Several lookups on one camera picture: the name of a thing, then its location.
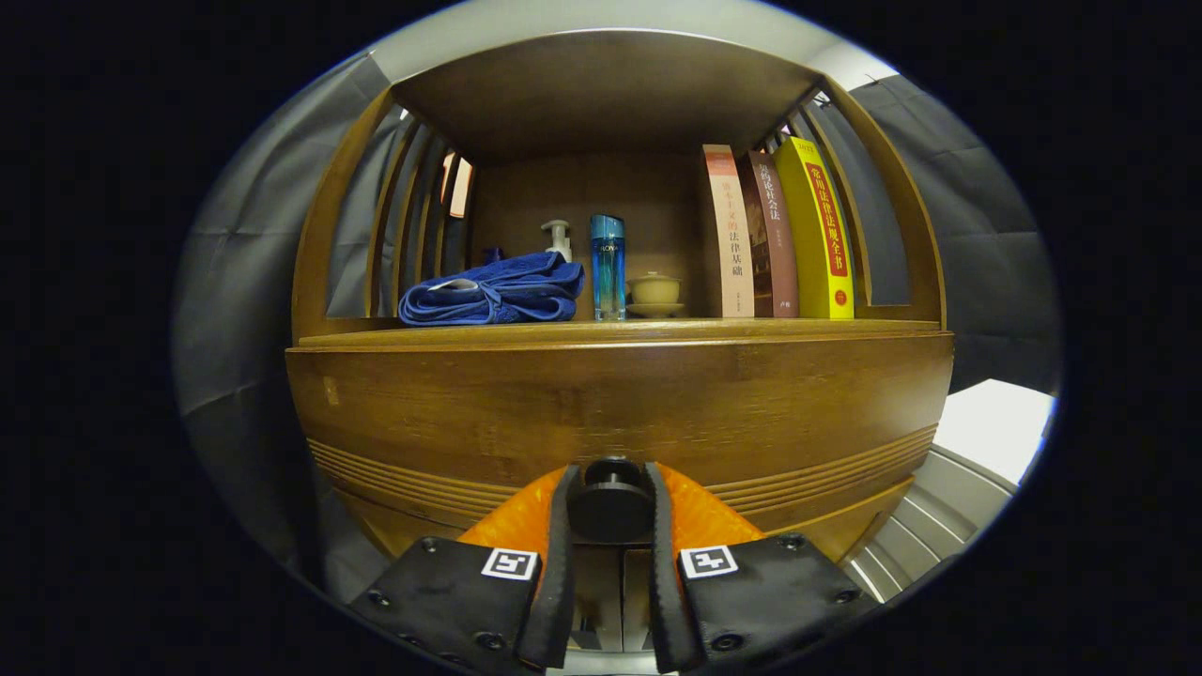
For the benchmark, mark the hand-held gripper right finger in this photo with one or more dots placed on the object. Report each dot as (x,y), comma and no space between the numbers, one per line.
(662,591)

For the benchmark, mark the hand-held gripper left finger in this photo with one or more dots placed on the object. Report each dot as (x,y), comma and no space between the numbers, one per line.
(561,582)

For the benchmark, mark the wooden drawer with black knob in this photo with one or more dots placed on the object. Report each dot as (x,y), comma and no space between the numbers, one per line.
(601,404)

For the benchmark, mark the wooden countertop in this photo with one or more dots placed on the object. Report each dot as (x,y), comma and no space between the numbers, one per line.
(610,333)

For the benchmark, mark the wooden cabinet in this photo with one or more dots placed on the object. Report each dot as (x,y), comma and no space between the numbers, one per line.
(601,94)

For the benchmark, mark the blue folded towel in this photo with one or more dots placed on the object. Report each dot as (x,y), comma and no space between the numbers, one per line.
(507,291)

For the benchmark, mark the yellow lidded tea cup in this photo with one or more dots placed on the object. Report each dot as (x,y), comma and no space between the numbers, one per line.
(654,289)

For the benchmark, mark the blue glass tumbler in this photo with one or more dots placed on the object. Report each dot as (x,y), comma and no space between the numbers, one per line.
(608,272)

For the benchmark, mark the small blue-capped bottle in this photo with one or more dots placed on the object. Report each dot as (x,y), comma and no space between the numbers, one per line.
(492,254)

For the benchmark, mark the white pump bottle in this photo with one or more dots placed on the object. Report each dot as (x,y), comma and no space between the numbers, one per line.
(561,239)

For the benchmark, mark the beige book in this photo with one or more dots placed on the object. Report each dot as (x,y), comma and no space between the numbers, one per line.
(731,244)

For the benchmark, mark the brown book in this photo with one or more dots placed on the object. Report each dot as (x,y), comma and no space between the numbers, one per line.
(778,253)

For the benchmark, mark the white table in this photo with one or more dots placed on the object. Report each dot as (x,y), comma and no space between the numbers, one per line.
(995,422)

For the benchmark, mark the yellow book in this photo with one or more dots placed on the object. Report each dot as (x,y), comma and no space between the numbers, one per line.
(822,244)

